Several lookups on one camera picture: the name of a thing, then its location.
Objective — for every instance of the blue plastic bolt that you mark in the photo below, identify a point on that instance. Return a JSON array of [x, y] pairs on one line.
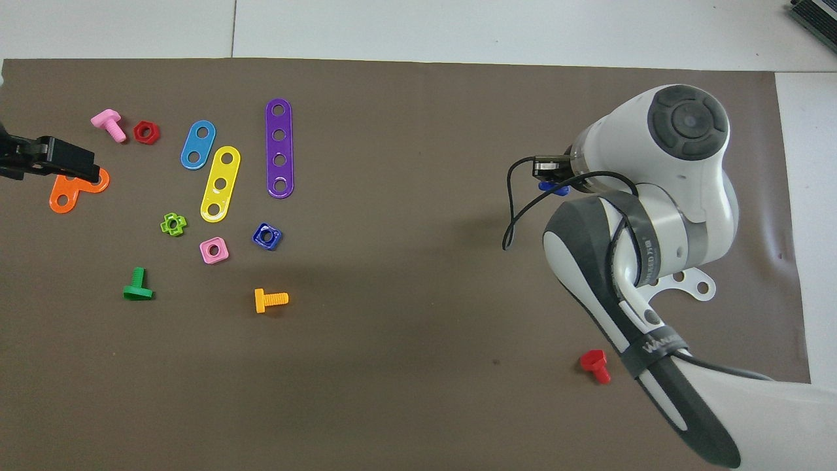
[[552, 190]]

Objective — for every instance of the lime green cross nut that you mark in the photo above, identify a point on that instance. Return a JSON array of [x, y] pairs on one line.
[[182, 222]]

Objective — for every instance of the blue square plastic nut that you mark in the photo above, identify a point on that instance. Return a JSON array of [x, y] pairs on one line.
[[274, 243]]

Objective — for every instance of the yellow three-hole plate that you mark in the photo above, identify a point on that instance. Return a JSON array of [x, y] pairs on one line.
[[224, 171]]

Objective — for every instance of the large pink plastic bolt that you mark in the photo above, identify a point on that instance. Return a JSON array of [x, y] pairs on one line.
[[106, 120]]

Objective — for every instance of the purple four-hole plate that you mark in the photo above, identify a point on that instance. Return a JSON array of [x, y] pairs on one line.
[[280, 147]]

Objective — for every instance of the brown table mat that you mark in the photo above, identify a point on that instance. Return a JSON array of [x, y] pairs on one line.
[[392, 366]]

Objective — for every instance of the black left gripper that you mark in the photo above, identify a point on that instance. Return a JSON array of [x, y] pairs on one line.
[[19, 154]]

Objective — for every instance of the orange plastic bolt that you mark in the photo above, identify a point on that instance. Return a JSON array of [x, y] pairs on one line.
[[260, 301]]

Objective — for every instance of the red hexagon plastic nut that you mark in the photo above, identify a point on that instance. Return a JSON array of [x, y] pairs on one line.
[[155, 134]]

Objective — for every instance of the orange heart-shaped plate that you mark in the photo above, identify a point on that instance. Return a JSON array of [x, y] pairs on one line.
[[77, 190]]

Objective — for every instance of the pink square plastic nut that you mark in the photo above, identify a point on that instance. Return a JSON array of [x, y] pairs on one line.
[[204, 256]]

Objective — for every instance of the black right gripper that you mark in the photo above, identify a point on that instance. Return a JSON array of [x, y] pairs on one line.
[[552, 167]]

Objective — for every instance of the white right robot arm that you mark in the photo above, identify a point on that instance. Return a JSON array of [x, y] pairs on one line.
[[686, 183]]

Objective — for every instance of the white curved perforated plate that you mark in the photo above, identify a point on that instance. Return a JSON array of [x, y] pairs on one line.
[[690, 282]]

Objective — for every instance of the red plastic bolt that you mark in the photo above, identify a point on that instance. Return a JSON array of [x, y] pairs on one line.
[[593, 360]]

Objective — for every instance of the dark ribbed device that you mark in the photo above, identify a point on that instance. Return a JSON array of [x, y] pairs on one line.
[[817, 19]]

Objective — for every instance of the green plastic bolt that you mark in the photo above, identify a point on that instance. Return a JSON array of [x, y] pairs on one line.
[[138, 292]]

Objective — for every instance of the blue two-hole oval plate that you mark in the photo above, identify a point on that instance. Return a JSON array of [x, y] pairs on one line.
[[198, 144]]

